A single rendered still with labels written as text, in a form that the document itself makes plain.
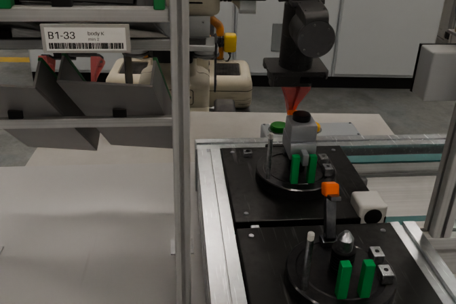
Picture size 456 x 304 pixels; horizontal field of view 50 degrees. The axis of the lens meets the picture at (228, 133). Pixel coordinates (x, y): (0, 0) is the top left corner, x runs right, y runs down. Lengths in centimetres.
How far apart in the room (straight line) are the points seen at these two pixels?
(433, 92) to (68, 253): 63
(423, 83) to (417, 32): 344
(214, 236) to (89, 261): 24
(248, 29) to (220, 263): 323
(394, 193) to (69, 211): 62
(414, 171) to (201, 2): 76
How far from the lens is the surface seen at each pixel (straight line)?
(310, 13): 72
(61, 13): 53
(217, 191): 84
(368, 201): 80
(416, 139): 111
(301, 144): 80
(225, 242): 73
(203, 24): 143
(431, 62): 70
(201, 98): 153
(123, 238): 91
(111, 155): 117
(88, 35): 52
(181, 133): 56
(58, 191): 106
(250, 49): 387
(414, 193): 100
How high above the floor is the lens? 142
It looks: 26 degrees down
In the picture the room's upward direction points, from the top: 2 degrees clockwise
